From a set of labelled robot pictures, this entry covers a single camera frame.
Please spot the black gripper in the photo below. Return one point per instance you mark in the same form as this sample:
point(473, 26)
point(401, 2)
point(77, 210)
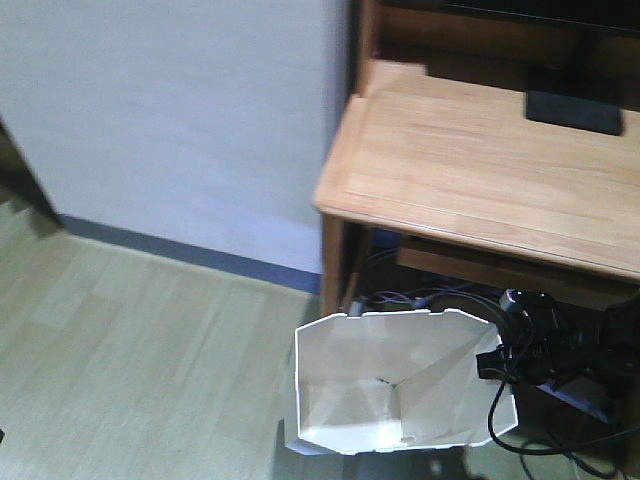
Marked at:
point(532, 342)

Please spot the white plastic trash bin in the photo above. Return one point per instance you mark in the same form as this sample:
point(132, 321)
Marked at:
point(393, 381)

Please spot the wooden desk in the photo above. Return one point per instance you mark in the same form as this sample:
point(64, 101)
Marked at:
point(434, 145)

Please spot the black computer monitor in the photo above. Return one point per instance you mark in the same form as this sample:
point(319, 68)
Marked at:
point(575, 95)

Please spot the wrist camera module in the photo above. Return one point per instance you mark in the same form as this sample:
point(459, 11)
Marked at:
point(516, 301)

